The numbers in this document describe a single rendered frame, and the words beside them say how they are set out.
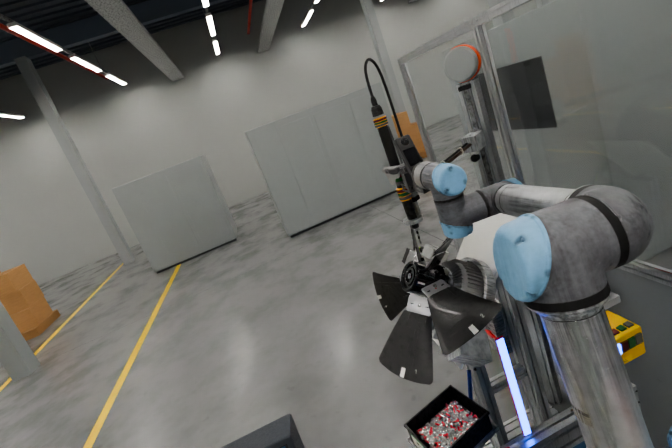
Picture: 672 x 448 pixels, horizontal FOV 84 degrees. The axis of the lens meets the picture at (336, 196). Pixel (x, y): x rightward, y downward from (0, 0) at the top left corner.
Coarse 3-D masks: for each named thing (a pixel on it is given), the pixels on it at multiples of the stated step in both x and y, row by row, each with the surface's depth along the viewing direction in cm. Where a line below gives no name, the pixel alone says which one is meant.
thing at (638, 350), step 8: (608, 312) 109; (616, 320) 105; (624, 320) 104; (632, 328) 100; (640, 328) 100; (616, 336) 100; (624, 336) 99; (640, 344) 101; (632, 352) 101; (640, 352) 102; (624, 360) 101
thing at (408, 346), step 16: (400, 320) 139; (416, 320) 136; (400, 336) 137; (416, 336) 135; (384, 352) 140; (400, 352) 136; (416, 352) 133; (432, 352) 130; (400, 368) 134; (432, 368) 128
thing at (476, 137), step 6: (474, 132) 167; (480, 132) 163; (462, 138) 164; (468, 138) 162; (474, 138) 160; (480, 138) 163; (462, 144) 165; (474, 144) 161; (480, 144) 162; (486, 144) 167; (468, 150) 164; (474, 150) 162
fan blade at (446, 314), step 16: (448, 288) 128; (432, 304) 124; (448, 304) 121; (464, 304) 118; (480, 304) 115; (496, 304) 111; (432, 320) 120; (448, 320) 116; (464, 320) 113; (480, 320) 110; (448, 336) 112; (464, 336) 109; (448, 352) 109
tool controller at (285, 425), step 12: (276, 420) 93; (288, 420) 90; (252, 432) 92; (264, 432) 89; (276, 432) 87; (288, 432) 85; (228, 444) 91; (240, 444) 88; (252, 444) 86; (264, 444) 84; (276, 444) 83; (288, 444) 83; (300, 444) 90
